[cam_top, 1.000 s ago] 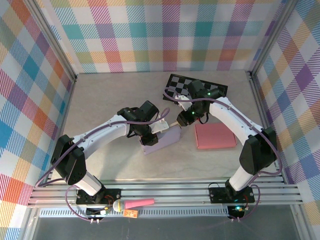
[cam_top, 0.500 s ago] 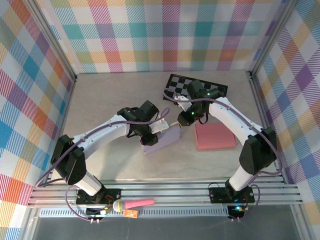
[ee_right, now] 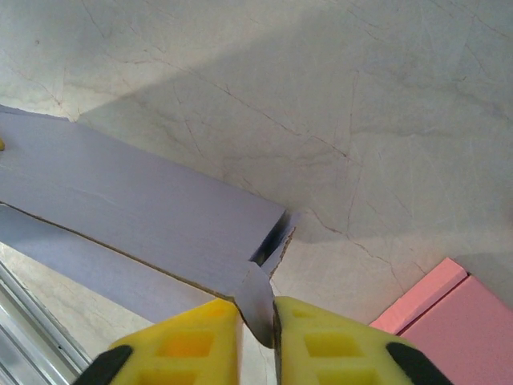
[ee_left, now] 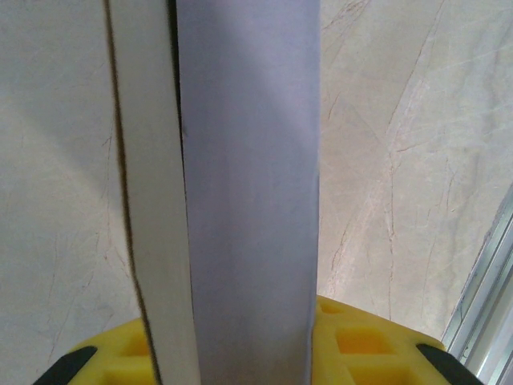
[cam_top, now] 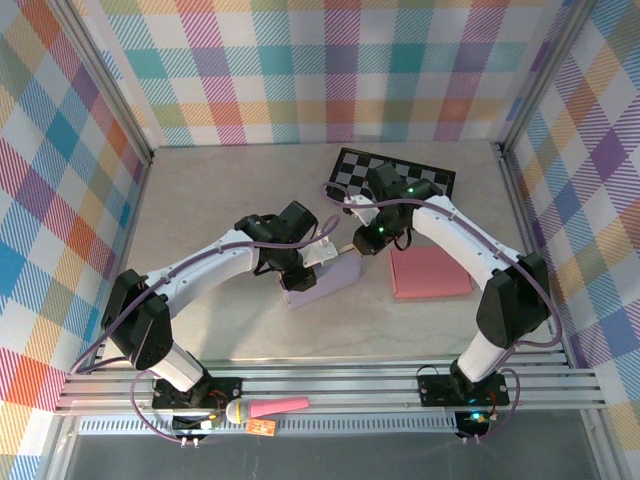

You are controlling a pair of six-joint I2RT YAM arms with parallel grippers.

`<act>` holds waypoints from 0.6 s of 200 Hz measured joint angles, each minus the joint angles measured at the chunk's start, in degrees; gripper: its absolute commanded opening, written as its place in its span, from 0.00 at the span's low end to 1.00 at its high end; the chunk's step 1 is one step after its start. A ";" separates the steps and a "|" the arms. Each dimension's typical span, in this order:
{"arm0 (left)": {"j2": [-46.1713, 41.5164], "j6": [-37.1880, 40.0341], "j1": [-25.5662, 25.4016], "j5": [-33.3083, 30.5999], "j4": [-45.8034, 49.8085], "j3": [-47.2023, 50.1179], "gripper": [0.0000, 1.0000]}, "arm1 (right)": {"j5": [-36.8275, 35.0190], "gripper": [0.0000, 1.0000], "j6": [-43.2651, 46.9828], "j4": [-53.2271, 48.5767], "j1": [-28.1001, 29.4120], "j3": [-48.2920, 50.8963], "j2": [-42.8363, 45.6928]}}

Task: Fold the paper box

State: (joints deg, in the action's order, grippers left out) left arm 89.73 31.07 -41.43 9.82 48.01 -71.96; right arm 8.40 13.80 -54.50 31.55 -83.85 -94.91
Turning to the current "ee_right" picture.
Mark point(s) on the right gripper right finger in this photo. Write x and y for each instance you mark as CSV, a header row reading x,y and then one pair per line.
x,y
340,353

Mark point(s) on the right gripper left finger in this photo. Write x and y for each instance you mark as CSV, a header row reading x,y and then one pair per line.
x,y
180,349

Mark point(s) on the pink paper box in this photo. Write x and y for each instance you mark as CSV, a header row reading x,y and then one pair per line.
x,y
461,329

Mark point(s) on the lavender paper box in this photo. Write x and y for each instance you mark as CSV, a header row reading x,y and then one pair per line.
x,y
140,200

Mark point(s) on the aluminium base frame rail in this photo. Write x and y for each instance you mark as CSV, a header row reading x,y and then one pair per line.
x,y
24,341

